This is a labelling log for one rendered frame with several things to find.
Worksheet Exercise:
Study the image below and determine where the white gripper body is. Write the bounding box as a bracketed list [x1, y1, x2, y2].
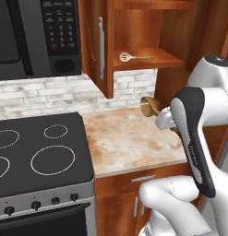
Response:
[154, 107, 178, 132]

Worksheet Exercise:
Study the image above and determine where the wooden drawer front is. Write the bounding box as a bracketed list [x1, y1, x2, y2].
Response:
[94, 162, 194, 198]

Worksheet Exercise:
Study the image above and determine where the wooden cabinet door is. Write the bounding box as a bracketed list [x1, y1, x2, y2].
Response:
[78, 0, 115, 100]

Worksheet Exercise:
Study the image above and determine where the wooden slotted spatula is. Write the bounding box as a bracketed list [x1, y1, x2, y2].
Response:
[118, 52, 157, 64]

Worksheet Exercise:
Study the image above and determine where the wooden base cupboard door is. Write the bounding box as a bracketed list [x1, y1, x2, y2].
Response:
[95, 191, 140, 236]
[137, 196, 154, 236]

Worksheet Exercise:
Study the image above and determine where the black stove knob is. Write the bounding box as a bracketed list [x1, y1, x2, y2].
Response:
[50, 196, 61, 206]
[69, 193, 80, 203]
[4, 206, 16, 217]
[30, 200, 42, 211]

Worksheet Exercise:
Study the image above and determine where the black hob with oven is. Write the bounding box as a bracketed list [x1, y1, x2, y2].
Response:
[0, 112, 98, 236]

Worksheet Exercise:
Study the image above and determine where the black microwave oven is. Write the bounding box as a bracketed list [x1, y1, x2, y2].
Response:
[0, 0, 83, 82]

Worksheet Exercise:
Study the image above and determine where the silver drawer handle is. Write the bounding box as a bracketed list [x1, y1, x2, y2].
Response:
[130, 174, 157, 184]

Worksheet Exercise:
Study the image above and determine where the wooden wall cabinet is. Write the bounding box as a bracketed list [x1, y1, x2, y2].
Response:
[113, 0, 228, 109]

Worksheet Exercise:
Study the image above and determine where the silver cabinet door handle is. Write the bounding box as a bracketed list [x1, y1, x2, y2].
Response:
[98, 16, 106, 80]

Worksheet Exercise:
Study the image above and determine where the black oven door handle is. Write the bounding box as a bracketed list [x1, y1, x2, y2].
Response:
[0, 202, 91, 230]

